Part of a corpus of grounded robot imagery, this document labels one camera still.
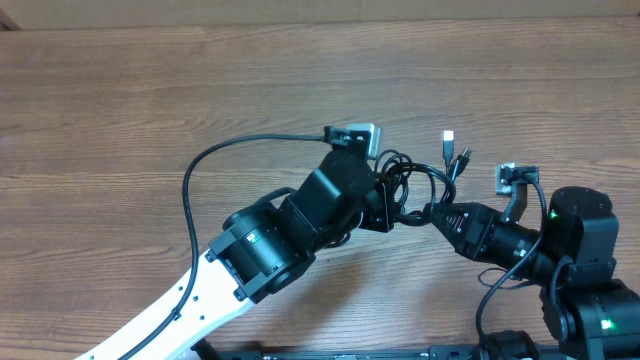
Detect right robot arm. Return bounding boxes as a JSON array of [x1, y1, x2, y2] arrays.
[[431, 186, 639, 359]]

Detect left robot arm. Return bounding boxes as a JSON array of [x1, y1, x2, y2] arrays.
[[84, 150, 395, 359]]

